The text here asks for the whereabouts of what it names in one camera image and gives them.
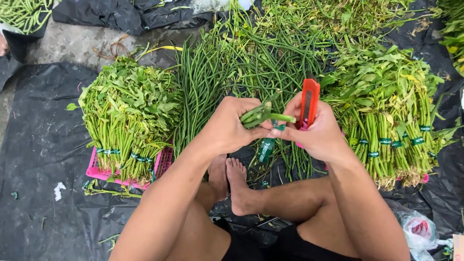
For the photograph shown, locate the heap of leafy greens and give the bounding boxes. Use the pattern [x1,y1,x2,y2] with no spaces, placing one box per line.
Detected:
[434,0,464,77]

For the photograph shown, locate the person's left leg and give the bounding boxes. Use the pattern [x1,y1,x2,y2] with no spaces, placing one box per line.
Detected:
[165,181,232,261]

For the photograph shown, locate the black plastic ground sheet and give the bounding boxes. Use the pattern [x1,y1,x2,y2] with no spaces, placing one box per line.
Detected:
[0,0,464,261]

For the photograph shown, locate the yellow wilted leaf stem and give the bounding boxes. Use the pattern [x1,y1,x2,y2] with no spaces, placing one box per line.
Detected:
[137,45,184,60]

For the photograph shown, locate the person's foot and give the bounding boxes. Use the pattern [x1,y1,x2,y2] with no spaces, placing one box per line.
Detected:
[225,157,256,217]
[207,154,230,202]

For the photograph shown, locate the orange utility knife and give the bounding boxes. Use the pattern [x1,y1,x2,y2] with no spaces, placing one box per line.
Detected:
[294,78,321,149]

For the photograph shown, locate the heap of green beans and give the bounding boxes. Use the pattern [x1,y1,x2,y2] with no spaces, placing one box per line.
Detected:
[0,0,54,36]

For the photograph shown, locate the heap of loose long beans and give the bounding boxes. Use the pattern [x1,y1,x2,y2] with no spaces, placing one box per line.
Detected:
[173,11,327,182]

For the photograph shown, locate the heap of loose leafy stems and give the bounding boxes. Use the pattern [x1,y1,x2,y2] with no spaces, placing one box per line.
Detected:
[232,0,435,51]

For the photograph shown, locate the white paper scrap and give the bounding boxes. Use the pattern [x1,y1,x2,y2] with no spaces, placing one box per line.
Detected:
[54,181,67,202]

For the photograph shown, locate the person's right leg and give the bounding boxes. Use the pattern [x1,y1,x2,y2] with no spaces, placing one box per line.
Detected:
[250,176,361,259]

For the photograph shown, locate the black shorts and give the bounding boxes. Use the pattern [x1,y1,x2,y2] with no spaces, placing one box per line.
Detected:
[213,217,363,261]

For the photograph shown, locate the person's leg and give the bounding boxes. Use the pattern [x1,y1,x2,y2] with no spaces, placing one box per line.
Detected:
[250,176,361,259]
[165,181,232,261]

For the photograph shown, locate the person's left foot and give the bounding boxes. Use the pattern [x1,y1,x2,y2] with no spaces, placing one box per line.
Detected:
[207,154,230,202]

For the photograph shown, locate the crumpled black plastic bags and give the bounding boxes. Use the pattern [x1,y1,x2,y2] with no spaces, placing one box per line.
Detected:
[52,0,218,37]

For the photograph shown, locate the green printed tape strip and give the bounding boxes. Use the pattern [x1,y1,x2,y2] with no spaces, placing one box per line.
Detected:
[257,123,287,164]

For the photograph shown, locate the small bunch of long beans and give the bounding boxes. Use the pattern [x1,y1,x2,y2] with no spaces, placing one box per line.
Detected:
[239,90,297,130]

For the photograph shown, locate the person's right foot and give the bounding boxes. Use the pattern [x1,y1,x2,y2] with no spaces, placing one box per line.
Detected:
[225,157,256,217]

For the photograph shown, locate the pile of tied water spinach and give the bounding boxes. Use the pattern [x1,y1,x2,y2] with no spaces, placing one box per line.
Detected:
[319,44,463,191]
[66,56,183,187]

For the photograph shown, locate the clear plastic bag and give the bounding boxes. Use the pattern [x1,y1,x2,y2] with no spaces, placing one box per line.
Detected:
[395,208,454,261]

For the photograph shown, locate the person's left hand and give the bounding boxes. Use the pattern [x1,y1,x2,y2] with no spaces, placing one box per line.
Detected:
[197,96,273,157]

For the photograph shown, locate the person's right hand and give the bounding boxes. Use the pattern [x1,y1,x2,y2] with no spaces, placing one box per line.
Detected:
[270,92,351,164]

